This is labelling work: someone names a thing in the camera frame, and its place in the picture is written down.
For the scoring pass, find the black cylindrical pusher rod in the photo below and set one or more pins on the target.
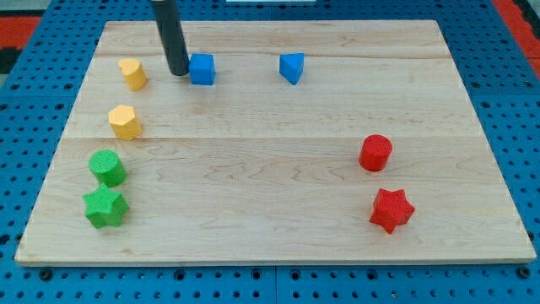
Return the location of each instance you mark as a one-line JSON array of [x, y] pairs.
[[171, 35]]

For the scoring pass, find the blue cube block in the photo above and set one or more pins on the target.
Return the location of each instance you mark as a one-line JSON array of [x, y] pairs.
[[202, 69]]

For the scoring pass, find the yellow heart block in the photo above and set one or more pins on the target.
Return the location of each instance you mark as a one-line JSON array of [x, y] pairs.
[[133, 73]]

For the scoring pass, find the yellow hexagon block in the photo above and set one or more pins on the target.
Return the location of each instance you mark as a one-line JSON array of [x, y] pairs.
[[124, 122]]

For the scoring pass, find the blue triangular prism block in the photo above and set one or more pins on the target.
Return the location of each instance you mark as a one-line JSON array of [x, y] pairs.
[[291, 66]]

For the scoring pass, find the green cylinder block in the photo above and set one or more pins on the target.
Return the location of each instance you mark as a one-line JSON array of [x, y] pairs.
[[107, 168]]

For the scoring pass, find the light wooden board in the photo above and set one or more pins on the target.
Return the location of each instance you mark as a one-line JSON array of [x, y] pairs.
[[253, 170]]

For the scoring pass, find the green star block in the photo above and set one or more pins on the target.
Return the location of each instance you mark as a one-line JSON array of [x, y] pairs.
[[105, 207]]

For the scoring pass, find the red cylinder block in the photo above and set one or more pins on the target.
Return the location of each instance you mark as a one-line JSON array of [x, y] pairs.
[[375, 152]]

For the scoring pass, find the red star block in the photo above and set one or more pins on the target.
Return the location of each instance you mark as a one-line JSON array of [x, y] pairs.
[[391, 209]]

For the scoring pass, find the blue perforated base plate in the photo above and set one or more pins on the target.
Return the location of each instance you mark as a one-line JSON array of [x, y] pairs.
[[40, 91]]

